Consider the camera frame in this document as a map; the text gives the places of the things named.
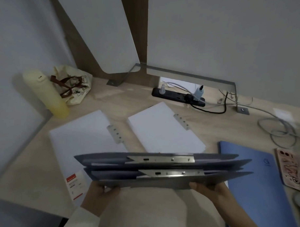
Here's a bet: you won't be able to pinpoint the white thin cable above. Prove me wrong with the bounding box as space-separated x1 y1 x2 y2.
163 81 197 93

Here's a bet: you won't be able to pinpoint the cream tote bag, brown handles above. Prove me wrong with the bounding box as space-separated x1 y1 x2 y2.
50 64 94 107

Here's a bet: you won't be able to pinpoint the pale yellow bottle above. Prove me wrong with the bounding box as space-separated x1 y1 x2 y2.
22 68 70 120

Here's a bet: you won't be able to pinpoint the white partition panel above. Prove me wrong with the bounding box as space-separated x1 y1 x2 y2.
56 0 141 77

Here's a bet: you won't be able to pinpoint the white charger plug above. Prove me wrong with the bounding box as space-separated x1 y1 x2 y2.
194 85 205 102

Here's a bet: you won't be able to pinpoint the phone with pink patterned case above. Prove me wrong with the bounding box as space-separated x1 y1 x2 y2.
275 147 300 193

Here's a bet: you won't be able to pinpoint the blue folder with metal clip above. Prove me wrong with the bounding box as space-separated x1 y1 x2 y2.
74 148 239 170
83 159 255 193

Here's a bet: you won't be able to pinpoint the white paper ream, red label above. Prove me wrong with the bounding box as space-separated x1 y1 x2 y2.
48 109 130 207

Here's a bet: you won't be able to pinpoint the black power strip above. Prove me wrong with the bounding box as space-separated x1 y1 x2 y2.
151 85 206 109

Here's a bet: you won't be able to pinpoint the person's right hand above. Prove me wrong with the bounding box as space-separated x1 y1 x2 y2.
189 180 233 207

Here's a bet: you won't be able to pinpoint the black power cable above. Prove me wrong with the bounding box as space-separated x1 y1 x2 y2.
188 92 229 116

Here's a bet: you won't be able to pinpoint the person's right forearm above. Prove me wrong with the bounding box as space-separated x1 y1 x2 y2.
216 193 260 227

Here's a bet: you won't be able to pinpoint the plain white paper stack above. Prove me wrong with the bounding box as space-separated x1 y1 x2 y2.
127 100 206 156

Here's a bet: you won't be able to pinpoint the light blue closed folder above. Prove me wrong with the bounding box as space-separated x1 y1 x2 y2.
218 138 300 227

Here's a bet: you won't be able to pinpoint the silver metal binder strip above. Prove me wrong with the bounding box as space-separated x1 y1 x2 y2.
106 124 124 144
174 113 190 131

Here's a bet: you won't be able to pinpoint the person's left hand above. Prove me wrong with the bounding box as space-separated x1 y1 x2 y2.
80 179 122 218

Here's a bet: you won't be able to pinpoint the grey coiled cable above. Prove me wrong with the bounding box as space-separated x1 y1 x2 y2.
218 87 300 151

